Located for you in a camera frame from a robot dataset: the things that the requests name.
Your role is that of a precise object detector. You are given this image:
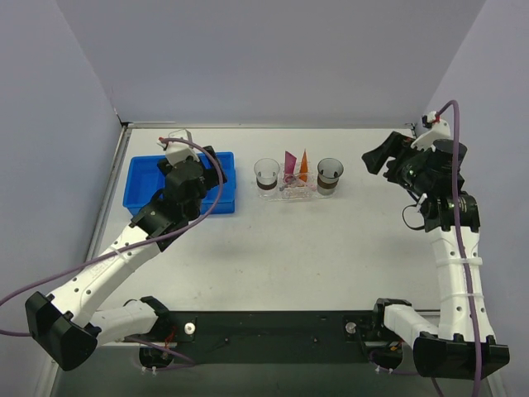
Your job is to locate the clear blue-tinted cup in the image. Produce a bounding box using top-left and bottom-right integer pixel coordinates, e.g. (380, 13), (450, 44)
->
(254, 158), (280, 196)

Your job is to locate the clear brown-banded cup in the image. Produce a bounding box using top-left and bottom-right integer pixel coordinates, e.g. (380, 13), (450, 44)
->
(317, 158), (344, 196)

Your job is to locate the pink toothpaste tube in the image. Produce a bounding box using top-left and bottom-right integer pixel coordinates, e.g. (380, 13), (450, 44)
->
(284, 151), (297, 175)

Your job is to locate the clear acrylic toothbrush holder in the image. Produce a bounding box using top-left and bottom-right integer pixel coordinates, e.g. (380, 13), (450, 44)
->
(278, 163), (320, 201)

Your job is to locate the orange toothpaste tube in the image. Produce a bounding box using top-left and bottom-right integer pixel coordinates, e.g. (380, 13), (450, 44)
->
(298, 151), (309, 183)

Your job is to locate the white toothbrush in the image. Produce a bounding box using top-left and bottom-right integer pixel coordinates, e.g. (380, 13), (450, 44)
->
(291, 178), (317, 193)

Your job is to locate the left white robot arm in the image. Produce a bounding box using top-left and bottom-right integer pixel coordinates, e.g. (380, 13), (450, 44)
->
(25, 132), (227, 371)

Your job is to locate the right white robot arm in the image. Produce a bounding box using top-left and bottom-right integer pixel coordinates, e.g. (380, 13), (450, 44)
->
(362, 112), (510, 380)

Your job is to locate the clear textured oval tray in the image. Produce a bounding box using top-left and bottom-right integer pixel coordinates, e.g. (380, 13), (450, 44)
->
(255, 170), (340, 202)

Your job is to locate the blue plastic bin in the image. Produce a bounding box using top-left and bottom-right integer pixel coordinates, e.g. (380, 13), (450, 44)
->
(122, 151), (236, 215)

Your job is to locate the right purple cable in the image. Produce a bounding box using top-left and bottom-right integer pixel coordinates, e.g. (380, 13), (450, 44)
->
(371, 98), (483, 397)

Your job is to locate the purple cable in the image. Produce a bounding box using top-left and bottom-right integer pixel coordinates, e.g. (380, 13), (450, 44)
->
(371, 98), (483, 397)
(0, 138), (226, 371)

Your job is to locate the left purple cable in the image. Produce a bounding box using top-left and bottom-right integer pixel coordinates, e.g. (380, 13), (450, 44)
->
(0, 138), (226, 371)

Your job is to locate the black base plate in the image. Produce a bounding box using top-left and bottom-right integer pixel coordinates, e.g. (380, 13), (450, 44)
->
(138, 310), (403, 370)

